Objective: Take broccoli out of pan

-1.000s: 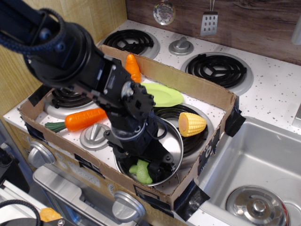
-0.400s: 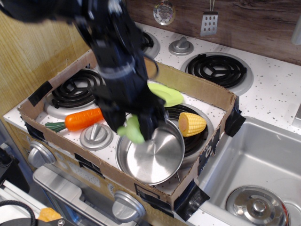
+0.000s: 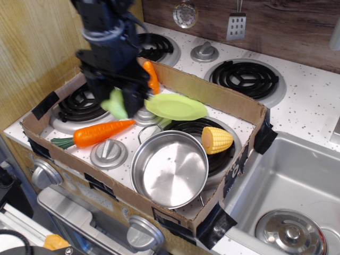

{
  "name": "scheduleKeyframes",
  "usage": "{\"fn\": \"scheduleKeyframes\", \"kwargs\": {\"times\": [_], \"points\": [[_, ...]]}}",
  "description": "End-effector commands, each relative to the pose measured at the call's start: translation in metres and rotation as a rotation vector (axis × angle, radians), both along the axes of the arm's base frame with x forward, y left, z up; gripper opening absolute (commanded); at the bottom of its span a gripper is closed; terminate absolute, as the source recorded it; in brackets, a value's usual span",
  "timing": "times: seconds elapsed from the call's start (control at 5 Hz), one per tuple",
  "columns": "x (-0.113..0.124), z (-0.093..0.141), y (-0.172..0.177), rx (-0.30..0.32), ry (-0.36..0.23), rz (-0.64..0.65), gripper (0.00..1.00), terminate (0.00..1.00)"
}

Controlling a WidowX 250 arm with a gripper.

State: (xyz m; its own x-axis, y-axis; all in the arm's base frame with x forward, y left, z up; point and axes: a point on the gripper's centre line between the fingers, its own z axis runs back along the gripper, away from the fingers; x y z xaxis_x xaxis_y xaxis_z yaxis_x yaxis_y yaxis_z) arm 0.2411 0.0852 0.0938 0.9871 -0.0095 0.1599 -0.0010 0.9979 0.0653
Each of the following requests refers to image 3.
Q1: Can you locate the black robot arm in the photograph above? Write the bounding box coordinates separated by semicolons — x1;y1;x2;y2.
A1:
72;1;151;118

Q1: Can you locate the front left black burner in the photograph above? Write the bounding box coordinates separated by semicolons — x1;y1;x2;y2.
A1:
50;83;116;135

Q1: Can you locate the black burner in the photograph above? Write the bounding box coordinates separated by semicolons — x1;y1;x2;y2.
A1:
50;83;116;135
138;33;181;67
204;59;287;108
161;117;242;191

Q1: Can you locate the silver oven knob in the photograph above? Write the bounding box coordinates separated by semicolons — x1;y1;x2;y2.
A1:
31;159;63;190
126;215;165;251

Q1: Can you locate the silver stove knob front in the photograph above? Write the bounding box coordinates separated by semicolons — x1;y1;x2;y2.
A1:
90;139;128;170

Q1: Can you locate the front right black burner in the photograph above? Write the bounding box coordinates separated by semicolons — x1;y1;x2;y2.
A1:
161;117;242;191

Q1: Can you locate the silver oven door handle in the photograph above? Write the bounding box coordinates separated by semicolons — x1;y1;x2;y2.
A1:
37;188;138;254

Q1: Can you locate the yellow toy corn cob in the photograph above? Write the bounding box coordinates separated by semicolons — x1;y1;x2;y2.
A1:
201;126;234;155

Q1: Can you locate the back right black burner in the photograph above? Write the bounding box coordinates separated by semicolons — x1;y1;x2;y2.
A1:
204;59;287;108

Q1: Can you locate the silver stove knob back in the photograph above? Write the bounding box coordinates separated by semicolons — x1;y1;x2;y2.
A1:
190;42;219;63

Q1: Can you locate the silver oven knob left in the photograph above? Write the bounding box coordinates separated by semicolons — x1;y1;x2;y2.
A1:
31;159;63;190

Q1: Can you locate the steel pot lid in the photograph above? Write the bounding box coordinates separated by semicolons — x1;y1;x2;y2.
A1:
254;209;328;254

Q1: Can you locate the stainless steel pan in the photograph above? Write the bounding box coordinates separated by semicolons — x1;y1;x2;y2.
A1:
130;124;209;209

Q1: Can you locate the silver stove knob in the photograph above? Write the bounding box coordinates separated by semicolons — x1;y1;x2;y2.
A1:
90;139;128;170
190;42;219;63
133;107;165;127

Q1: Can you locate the light green plastic plate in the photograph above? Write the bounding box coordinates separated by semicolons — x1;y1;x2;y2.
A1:
144;93;208;121

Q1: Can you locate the light green toy broccoli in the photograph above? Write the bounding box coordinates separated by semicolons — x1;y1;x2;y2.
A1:
100;89;128;120

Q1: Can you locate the grey toy sink basin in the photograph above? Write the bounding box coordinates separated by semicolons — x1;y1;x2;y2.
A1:
224;132;339;254

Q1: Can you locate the hanging silver strainer ladle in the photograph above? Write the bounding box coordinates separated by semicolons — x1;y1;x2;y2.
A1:
173;1;199;29

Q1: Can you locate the yellow orange object bottom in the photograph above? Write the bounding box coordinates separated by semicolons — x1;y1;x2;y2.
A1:
42;234;70;251

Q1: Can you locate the orange toy carrot cone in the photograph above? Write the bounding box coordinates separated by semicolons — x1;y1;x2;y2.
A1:
143;61;160;95

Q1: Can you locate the silver stove knob centre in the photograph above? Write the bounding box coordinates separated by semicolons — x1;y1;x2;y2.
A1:
133;107;165;127

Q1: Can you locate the hanging silver spatula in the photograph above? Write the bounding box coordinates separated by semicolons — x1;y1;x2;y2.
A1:
226;1;247;41

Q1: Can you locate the orange toy carrot with leaves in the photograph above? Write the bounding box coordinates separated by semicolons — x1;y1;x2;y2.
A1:
51;120;135;149

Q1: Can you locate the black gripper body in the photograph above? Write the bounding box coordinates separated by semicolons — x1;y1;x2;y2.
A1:
76;21;149;85

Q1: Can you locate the silver oven knob right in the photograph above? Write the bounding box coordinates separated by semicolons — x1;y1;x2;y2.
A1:
126;215;165;251

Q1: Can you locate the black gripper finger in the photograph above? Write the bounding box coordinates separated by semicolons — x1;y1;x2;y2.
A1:
122;80;151;118
83;69;115;105

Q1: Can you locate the back left black burner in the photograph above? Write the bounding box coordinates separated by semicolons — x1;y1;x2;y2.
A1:
138;33;181;67

